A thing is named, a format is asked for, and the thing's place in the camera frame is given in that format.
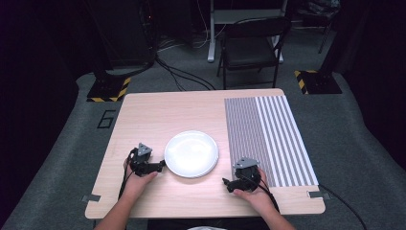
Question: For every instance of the white desk frame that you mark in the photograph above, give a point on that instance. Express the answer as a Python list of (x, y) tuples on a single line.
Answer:
[(223, 16)]

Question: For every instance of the black folding chair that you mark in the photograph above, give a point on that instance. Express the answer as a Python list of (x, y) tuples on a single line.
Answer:
[(252, 48)]

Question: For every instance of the grey white striped placemat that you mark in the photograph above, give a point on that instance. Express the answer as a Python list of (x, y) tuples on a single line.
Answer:
[(271, 137)]

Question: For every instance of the black stand base hazard stripes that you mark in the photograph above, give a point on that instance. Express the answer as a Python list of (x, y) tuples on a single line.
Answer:
[(317, 81), (108, 87)]

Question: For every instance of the person's left hand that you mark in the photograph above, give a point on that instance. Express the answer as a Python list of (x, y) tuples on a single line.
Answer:
[(137, 182)]

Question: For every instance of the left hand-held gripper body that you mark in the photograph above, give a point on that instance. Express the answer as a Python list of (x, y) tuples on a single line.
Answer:
[(142, 156)]

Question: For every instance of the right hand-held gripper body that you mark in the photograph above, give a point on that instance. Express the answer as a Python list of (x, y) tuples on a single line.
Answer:
[(247, 171)]

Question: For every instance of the grey tape piece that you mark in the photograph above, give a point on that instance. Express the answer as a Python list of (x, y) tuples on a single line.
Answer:
[(319, 194), (91, 198)]

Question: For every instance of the dark equipment cabinet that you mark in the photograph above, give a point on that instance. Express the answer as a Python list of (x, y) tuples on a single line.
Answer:
[(127, 32)]

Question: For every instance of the person's right hand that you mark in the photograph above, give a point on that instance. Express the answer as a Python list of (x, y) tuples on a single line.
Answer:
[(255, 196)]

